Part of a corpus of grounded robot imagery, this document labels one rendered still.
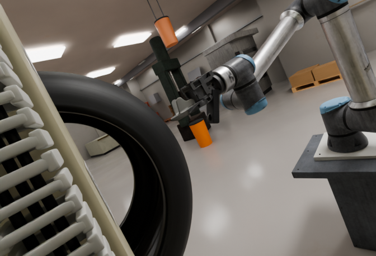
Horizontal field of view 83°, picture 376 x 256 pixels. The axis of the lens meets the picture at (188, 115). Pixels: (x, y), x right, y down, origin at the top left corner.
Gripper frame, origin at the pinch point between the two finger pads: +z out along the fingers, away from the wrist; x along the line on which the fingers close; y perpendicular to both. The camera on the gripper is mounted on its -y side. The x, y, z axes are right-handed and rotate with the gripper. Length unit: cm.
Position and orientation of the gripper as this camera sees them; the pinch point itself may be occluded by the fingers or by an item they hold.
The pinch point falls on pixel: (175, 119)
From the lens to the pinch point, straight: 64.8
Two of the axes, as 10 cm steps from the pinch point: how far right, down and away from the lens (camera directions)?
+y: -5.1, -8.5, -1.6
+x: 4.6, -1.0, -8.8
